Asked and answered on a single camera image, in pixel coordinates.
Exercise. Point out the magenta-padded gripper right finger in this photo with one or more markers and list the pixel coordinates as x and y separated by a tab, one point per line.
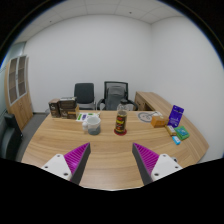
147	159

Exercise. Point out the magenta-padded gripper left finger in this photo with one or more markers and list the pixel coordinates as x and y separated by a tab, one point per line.
76	159

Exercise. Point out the clear black-capped drink bottle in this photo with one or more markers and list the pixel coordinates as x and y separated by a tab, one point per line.
121	120

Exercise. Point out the small light blue item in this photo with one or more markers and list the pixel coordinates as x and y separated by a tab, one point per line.
176	140

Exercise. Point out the small tan box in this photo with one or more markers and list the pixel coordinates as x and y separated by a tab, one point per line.
170	130

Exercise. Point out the white mug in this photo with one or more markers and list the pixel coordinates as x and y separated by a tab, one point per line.
93	125

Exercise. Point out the orange cardboard box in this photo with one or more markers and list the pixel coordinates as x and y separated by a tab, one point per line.
159	121

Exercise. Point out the green and purple sticker sheet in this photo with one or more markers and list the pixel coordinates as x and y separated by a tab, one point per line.
83	116

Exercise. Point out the green box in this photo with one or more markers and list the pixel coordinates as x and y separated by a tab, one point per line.
181	132

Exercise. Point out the purple package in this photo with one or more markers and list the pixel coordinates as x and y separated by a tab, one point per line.
176	116

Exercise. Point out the small dark brown box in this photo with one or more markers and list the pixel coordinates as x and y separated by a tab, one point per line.
54	107

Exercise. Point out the large dark brown box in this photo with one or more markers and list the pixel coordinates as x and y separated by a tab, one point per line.
67	102

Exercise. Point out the wooden side desk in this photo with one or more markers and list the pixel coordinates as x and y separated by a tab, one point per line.
151	100

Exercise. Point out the plain black chair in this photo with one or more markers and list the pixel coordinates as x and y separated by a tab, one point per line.
84	93

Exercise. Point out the black leather armchair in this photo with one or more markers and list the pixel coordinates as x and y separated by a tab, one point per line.
10	136

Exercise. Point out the black mesh office chair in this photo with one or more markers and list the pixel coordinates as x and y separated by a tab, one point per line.
115	95

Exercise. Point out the wooden shelf unit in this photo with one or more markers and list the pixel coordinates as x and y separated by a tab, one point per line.
18	96

